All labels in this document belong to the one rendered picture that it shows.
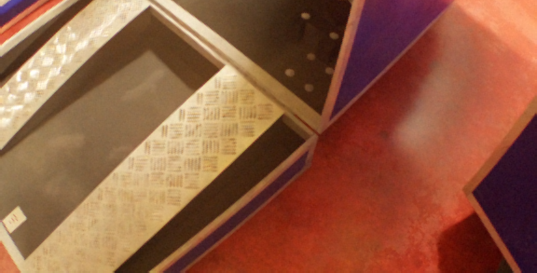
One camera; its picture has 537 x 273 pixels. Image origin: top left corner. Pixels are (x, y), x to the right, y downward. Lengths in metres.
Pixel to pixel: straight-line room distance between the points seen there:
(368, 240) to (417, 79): 0.59
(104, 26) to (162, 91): 0.27
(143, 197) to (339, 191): 0.49
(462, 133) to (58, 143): 1.21
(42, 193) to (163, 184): 0.37
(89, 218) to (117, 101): 0.38
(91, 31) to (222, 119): 0.50
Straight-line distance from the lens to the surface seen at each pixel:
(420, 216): 1.30
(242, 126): 1.13
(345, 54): 0.94
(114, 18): 1.41
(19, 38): 1.51
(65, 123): 1.36
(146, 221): 1.09
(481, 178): 1.12
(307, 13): 1.28
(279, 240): 1.18
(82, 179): 1.25
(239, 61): 1.23
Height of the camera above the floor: 1.09
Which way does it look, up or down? 54 degrees down
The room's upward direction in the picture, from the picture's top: 8 degrees clockwise
